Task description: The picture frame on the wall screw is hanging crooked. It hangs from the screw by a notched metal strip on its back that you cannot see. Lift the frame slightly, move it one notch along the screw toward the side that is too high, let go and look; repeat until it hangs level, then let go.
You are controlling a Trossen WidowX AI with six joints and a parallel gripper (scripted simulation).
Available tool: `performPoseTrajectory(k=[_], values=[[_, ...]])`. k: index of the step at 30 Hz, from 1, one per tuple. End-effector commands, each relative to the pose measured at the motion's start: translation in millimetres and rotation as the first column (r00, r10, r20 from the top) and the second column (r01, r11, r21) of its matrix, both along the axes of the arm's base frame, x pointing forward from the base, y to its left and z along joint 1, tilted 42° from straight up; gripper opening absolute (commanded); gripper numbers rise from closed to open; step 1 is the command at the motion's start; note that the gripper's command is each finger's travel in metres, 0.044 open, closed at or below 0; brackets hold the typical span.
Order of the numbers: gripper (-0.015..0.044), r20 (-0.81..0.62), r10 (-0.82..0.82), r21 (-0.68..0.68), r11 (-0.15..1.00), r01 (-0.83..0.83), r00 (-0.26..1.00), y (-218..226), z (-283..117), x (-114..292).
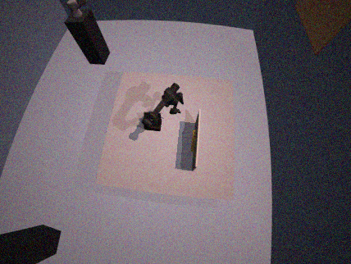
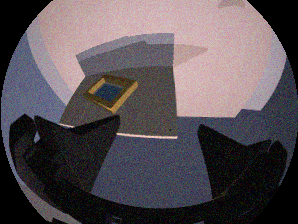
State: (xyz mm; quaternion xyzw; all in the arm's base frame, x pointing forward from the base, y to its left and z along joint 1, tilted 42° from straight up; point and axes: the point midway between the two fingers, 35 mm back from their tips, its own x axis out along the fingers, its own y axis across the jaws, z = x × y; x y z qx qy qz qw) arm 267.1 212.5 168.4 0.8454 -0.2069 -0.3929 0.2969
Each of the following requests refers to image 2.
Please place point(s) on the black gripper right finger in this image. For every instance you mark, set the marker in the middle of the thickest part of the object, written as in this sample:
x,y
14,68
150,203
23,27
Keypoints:
x,y
225,159

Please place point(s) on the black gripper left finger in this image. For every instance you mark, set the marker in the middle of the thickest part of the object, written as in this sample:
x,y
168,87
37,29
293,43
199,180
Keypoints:
x,y
83,148

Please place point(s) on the gold picture frame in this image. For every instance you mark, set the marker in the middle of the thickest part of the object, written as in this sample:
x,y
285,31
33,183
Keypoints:
x,y
110,92

